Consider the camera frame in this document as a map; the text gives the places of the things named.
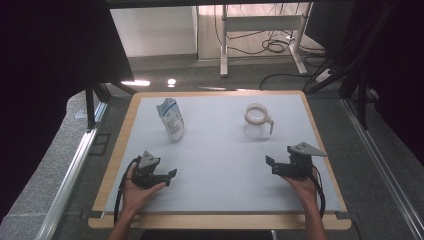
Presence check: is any white partition panel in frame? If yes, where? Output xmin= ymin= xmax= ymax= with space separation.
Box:
xmin=109 ymin=6 xmax=198 ymax=58

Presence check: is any black metal stand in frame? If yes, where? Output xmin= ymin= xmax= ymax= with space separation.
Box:
xmin=301 ymin=0 xmax=371 ymax=131
xmin=84 ymin=79 xmax=138 ymax=131

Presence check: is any aluminium floor rail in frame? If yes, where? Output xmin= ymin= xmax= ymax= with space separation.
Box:
xmin=341 ymin=98 xmax=424 ymax=240
xmin=34 ymin=101 xmax=108 ymax=240

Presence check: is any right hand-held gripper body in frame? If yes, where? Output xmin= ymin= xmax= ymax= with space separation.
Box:
xmin=275 ymin=141 xmax=329 ymax=179

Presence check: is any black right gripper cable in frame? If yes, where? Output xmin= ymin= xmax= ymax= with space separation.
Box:
xmin=309 ymin=164 xmax=326 ymax=219

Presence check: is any white desk frame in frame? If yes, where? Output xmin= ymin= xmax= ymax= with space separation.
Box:
xmin=219 ymin=3 xmax=313 ymax=78

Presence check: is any dark floor hatch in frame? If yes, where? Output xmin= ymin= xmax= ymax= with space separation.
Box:
xmin=88 ymin=133 xmax=112 ymax=156

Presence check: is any clear glass measuring cup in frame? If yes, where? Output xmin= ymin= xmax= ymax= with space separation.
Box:
xmin=244 ymin=102 xmax=275 ymax=140

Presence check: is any black floor cable bundle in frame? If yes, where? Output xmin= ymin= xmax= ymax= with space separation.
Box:
xmin=213 ymin=3 xmax=326 ymax=68

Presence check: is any pale blue table mat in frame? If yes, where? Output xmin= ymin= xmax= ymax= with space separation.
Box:
xmin=104 ymin=94 xmax=343 ymax=214

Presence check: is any white power strip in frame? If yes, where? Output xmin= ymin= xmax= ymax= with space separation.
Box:
xmin=314 ymin=68 xmax=334 ymax=84

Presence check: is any person's right hand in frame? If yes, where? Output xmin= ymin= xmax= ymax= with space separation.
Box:
xmin=283 ymin=169 xmax=319 ymax=204

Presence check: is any person's left hand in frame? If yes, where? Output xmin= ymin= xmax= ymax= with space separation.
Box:
xmin=121 ymin=164 xmax=167 ymax=214

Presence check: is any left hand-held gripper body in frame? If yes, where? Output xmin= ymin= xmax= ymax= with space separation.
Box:
xmin=131 ymin=150 xmax=168 ymax=190

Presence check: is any dark curtain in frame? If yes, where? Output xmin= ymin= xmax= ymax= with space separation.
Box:
xmin=353 ymin=0 xmax=424 ymax=164
xmin=0 ymin=0 xmax=135 ymax=221

